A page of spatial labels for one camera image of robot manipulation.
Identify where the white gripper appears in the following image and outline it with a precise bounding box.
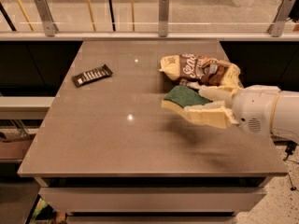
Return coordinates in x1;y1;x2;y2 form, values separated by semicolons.
184;82;281;135

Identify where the green and yellow sponge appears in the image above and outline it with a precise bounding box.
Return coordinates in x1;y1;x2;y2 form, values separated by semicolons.
161;85;210;119

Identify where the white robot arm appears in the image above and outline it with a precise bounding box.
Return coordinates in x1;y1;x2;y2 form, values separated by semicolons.
184;85;299;144

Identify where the brown chip bag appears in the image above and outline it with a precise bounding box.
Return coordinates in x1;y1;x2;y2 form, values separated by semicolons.
160;54;240;87

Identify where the black snack bar wrapper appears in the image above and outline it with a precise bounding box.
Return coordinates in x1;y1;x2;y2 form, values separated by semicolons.
72;64;113;88

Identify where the glass railing panel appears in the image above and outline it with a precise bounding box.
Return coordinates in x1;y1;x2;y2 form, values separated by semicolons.
0;0;299;34

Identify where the black cable on floor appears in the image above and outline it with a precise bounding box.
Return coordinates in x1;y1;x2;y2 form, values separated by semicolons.
282;139;299;192

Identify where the right metal railing post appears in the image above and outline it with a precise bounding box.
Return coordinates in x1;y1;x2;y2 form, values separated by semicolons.
267;0;296;37

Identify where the metal railing post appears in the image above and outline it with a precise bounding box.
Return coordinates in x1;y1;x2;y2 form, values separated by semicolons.
158;0;170;37
34;0;58;36
267;0;296;37

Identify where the middle metal railing post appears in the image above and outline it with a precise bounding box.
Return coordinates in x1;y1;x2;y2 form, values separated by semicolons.
158;0;170;37

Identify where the left metal railing post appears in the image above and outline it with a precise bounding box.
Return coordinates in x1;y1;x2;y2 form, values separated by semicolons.
34;0;58;36

